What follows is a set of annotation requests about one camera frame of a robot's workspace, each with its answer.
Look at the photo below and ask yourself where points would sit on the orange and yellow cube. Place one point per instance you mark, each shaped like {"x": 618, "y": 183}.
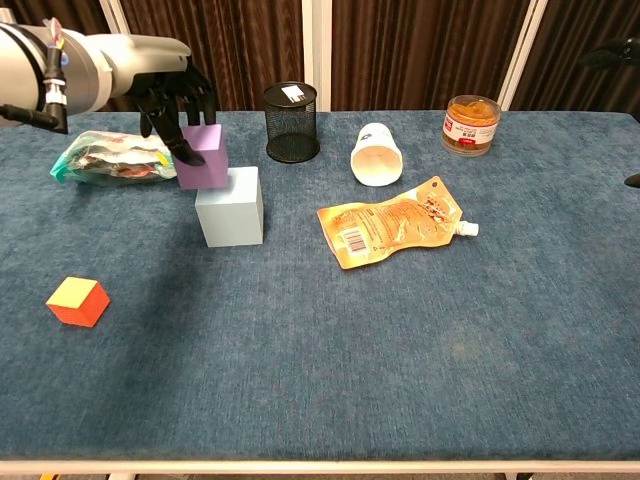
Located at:
{"x": 77, "y": 300}

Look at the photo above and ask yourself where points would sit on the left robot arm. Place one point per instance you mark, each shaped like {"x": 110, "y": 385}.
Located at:
{"x": 90, "y": 65}

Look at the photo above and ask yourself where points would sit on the blue fabric table cover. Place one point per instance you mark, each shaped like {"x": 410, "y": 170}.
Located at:
{"x": 350, "y": 350}

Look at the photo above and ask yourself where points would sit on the orange spout pouch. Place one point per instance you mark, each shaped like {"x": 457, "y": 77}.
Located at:
{"x": 390, "y": 225}

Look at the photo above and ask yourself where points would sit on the light blue cube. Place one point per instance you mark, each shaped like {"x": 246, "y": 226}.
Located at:
{"x": 230, "y": 215}

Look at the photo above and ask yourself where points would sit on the white paper cup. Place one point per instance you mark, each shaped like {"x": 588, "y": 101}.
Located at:
{"x": 376, "y": 160}

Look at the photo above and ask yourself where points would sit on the black mesh pen holder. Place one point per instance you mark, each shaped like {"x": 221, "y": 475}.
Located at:
{"x": 291, "y": 125}

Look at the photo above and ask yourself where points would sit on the clear jar orange contents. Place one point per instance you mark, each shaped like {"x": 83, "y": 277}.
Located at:
{"x": 470, "y": 127}

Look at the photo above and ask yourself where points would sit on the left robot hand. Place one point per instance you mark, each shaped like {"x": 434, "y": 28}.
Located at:
{"x": 150, "y": 65}

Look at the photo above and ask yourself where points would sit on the teal snack bag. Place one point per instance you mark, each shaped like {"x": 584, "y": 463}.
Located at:
{"x": 110, "y": 160}

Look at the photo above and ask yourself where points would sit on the brown pleated curtain panel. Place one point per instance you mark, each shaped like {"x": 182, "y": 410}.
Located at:
{"x": 240, "y": 50}
{"x": 425, "y": 50}
{"x": 75, "y": 12}
{"x": 575, "y": 25}

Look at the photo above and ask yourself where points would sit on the white table frame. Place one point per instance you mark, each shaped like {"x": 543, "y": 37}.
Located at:
{"x": 320, "y": 467}

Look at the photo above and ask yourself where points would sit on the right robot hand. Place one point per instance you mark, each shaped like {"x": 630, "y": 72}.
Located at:
{"x": 612, "y": 52}

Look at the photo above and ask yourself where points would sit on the purple cube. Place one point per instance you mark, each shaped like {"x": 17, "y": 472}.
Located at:
{"x": 205, "y": 170}

